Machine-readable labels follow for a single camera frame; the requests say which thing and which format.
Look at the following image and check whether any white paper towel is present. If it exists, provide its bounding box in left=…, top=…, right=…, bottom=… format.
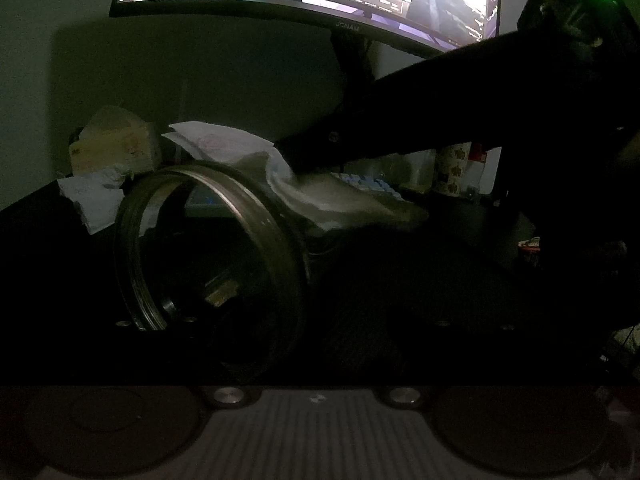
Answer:
left=161, top=121, right=431, bottom=234

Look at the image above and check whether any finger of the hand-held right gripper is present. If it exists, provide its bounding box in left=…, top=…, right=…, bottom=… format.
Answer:
left=273, top=29, right=551, bottom=177

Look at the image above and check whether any clear glass jar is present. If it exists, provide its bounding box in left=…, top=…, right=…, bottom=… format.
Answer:
left=112, top=160, right=322, bottom=382

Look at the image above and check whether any crumpled white tissue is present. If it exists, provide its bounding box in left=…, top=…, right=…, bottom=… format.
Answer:
left=56, top=162, right=134, bottom=235

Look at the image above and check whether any patterned paper cup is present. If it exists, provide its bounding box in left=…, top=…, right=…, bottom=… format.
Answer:
left=432, top=142, right=474, bottom=197

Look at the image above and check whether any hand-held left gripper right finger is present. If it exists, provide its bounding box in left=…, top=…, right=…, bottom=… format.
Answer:
left=319, top=237, right=593, bottom=387

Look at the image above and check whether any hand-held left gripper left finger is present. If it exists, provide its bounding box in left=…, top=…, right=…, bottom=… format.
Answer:
left=65, top=279, right=242, bottom=387

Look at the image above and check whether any blue and white keyboard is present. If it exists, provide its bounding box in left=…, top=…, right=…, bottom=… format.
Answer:
left=330, top=170, right=417, bottom=207

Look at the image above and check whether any black monitor stand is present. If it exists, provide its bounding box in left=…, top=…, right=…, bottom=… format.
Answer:
left=331, top=30, right=377, bottom=112

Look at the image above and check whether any red and white box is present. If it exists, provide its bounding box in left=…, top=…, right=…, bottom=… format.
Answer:
left=469, top=142, right=503, bottom=197

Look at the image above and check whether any beige tissue box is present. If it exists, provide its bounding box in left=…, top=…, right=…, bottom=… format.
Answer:
left=67, top=105, right=162, bottom=177

